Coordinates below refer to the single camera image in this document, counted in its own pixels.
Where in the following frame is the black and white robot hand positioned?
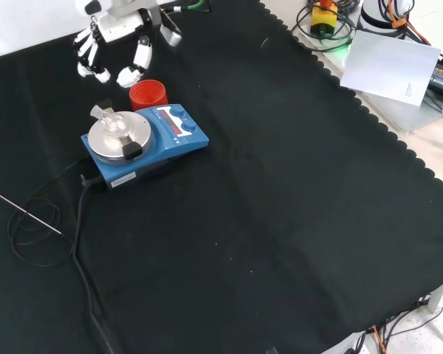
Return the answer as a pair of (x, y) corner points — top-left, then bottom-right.
(72, 0), (157, 89)

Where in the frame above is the heater with blue base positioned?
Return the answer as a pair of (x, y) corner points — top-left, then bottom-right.
(80, 103), (210, 191)

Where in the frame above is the red ribbed plastic cup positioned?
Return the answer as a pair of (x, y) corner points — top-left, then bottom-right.
(128, 79), (169, 112)

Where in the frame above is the clear round-bottom glass flask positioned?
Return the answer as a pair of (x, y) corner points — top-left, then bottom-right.
(89, 105), (128, 136)

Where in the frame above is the black knob block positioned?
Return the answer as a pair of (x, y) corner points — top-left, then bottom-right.
(122, 141), (142, 161)

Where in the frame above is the yellow stop button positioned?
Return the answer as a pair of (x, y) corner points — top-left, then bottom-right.
(309, 0), (340, 38)

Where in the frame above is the thin metal probe rod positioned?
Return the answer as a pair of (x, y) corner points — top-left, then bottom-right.
(0, 185), (64, 236)

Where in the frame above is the black cloth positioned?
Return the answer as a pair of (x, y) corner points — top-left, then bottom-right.
(0, 0), (443, 354)

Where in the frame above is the white paper sheet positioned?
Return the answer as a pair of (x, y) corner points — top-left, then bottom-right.
(339, 29), (442, 108)

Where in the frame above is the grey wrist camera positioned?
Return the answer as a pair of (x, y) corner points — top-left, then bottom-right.
(155, 9), (183, 48)

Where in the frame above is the thick black power cable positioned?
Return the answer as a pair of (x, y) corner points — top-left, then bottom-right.
(71, 173), (125, 354)

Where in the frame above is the thin black probe cable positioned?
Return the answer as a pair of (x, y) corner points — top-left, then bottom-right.
(7, 157), (83, 268)

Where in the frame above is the orange cable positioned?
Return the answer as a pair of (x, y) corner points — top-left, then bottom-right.
(386, 0), (433, 46)

